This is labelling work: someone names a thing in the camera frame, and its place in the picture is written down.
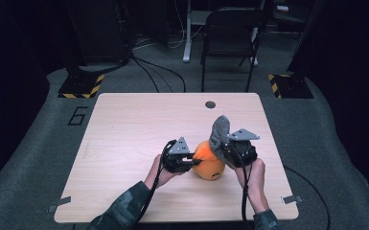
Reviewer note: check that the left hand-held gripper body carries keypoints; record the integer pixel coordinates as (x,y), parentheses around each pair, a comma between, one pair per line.
(177,161)

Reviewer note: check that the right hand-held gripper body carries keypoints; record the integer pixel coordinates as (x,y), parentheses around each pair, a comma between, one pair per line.
(241,151)

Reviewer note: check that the orange plush toy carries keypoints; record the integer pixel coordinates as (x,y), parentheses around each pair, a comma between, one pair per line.
(209,167)

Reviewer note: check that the grey terry cloth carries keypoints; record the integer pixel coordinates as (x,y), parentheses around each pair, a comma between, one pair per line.
(219,132)

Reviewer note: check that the person's left hand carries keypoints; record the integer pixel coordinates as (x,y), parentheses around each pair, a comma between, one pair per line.
(158,175)

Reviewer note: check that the person's right hand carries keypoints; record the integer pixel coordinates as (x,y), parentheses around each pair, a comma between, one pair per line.
(256,185)

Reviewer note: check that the dark round table grommet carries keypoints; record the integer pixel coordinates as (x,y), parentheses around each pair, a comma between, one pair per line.
(210,104)

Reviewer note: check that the grey tape strip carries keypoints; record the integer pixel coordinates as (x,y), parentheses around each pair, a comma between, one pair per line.
(292,199)
(60,202)

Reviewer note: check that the striped black stand base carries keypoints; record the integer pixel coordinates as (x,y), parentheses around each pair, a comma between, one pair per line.
(80,86)
(292,86)

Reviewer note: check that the white desk leg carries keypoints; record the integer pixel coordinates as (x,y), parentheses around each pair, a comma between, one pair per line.
(255,60)
(187,48)

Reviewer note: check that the black folding chair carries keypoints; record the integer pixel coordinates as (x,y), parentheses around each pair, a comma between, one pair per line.
(230,35)

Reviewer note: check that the dark cabinet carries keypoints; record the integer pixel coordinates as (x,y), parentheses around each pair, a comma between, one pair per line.
(99,32)

